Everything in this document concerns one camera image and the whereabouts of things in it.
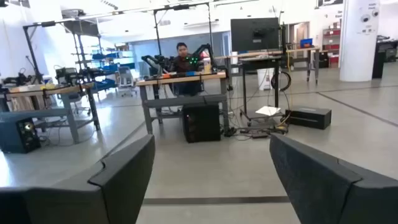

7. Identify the person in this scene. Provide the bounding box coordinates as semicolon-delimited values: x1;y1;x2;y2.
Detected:
170;42;206;96

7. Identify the white waste bin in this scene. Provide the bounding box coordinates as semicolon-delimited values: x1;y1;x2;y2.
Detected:
256;67;275;91

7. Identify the flat black box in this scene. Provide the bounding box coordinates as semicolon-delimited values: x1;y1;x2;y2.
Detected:
284;105;332;130

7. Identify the grey office chair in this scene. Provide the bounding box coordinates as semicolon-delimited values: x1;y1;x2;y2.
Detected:
115;66;137;97

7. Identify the black monitor cart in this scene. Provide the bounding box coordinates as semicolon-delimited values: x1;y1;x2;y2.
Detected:
238;55;289;127

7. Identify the black overhead camera frame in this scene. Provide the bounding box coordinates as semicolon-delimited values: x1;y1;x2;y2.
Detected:
152;1;215;57
22;20;57;85

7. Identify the white round pillar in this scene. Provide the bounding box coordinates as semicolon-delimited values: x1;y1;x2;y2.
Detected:
338;0;381;82

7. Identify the black monitor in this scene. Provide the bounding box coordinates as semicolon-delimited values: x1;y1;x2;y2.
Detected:
230;17;280;53

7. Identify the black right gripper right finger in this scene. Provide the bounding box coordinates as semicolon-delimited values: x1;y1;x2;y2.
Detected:
269;133;398;224

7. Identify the shelf with blue bins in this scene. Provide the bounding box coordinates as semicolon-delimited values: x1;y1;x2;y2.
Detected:
72;32;136;94

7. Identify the black floor cable bundle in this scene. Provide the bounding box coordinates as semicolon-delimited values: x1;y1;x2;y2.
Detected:
223;124;289;141

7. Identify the black computer tower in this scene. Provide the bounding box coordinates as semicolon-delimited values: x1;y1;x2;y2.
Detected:
182;104;221;143

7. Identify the shelf with red boxes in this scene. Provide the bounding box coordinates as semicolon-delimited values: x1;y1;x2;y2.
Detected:
322;27;341;68

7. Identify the black benchtop robot equipment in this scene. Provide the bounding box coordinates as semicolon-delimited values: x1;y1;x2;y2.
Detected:
55;67;105;85

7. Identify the black cabinet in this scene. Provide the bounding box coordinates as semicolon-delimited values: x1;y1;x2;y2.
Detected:
372;39;398;79

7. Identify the white paper sheet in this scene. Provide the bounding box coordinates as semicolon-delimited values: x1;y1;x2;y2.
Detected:
255;106;282;117

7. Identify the black coiled cable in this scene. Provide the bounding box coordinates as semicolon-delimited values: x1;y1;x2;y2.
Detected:
270;70;292;92

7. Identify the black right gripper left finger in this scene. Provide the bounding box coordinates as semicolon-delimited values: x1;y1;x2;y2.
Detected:
0;134;155;224

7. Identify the wooden workbench with grey legs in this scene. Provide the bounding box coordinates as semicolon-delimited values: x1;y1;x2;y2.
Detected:
136;72;231;135
0;82;101;144

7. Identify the long wooden table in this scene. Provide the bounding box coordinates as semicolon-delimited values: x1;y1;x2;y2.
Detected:
214;46;321;85

